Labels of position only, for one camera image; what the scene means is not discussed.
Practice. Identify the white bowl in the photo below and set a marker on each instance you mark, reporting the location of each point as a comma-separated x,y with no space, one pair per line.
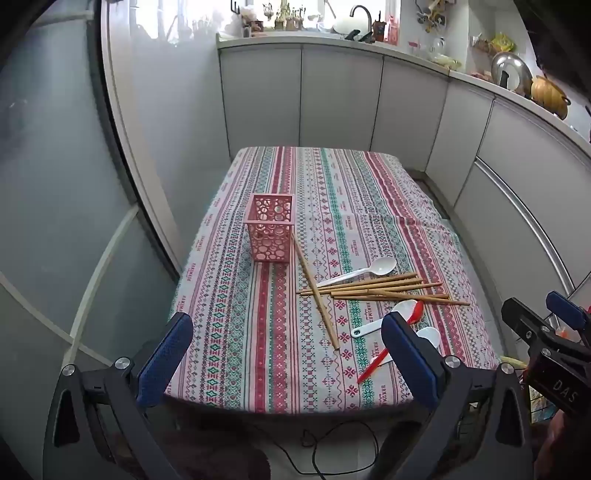
346,24

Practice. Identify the steel pot lid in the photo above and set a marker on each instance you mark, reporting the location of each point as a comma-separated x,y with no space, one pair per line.
512,67

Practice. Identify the pink perforated utensil holder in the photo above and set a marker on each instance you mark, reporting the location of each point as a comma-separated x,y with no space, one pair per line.
270,244

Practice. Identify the steel kitchen faucet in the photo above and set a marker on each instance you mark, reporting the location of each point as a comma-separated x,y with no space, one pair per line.
367,14

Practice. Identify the orange pumpkin-shaped pot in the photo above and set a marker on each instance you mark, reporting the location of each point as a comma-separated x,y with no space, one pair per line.
549,94

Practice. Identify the white plastic spoon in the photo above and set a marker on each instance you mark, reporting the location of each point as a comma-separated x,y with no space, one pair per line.
383,265
430,336
405,308

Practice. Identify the black range hood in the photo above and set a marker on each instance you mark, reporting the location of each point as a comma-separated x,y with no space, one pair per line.
563,37

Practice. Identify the bunch of wooden chopsticks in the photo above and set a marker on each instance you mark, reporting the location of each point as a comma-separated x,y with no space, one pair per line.
369,291

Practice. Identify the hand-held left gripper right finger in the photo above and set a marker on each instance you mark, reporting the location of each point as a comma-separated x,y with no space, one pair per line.
407,356

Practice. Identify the striped patterned tablecloth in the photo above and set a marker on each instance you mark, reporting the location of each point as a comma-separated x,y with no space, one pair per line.
277,323

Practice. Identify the glass jar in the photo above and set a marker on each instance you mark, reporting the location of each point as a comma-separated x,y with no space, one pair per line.
437,47

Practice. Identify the white kitchen counter cabinets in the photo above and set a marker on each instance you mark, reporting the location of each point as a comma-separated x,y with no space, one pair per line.
341,92

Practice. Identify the row of small ornaments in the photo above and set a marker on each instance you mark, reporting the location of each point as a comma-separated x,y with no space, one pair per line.
284,18

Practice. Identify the frosted glass sliding door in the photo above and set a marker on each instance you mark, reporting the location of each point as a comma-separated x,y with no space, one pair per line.
46,184

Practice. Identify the red plastic spoon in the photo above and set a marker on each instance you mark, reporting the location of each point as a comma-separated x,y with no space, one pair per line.
417,311

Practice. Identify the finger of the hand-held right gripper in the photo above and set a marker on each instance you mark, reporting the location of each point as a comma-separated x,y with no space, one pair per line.
565,309
521,318

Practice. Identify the yellow snack bag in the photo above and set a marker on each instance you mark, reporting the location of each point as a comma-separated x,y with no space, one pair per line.
503,42

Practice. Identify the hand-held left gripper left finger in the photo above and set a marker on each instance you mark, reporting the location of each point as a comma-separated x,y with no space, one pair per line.
165,356

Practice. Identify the person's right forearm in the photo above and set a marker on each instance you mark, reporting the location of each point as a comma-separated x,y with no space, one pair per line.
568,445

